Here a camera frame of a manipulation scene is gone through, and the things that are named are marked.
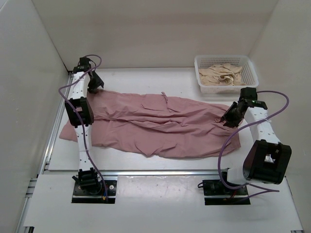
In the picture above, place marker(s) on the aluminium front rail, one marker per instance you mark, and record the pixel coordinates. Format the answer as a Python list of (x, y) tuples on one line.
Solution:
[(201, 172)]

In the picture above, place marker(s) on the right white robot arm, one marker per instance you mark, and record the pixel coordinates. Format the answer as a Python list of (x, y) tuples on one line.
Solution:
[(268, 158)]

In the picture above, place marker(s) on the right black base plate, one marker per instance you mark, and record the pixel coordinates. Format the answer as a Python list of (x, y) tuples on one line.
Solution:
[(216, 194)]

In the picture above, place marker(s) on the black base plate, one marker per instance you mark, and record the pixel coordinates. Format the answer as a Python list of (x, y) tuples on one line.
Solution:
[(216, 194), (95, 196)]

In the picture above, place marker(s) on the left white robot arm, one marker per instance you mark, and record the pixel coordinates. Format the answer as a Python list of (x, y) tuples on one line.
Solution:
[(81, 118)]

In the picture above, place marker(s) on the pink trousers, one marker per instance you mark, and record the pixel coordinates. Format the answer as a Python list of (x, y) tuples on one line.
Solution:
[(155, 124)]

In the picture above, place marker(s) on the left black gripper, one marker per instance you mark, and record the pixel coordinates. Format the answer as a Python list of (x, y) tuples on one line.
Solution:
[(98, 82)]

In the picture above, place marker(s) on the beige trousers in basket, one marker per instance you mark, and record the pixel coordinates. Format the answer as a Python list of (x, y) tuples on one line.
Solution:
[(221, 75)]

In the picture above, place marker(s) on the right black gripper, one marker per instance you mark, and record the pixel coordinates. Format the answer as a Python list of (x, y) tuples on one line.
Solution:
[(233, 123)]

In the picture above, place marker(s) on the white plastic basket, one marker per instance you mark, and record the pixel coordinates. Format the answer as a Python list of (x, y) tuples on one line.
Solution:
[(248, 73)]

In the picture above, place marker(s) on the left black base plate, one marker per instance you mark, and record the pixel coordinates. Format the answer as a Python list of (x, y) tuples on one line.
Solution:
[(95, 196)]

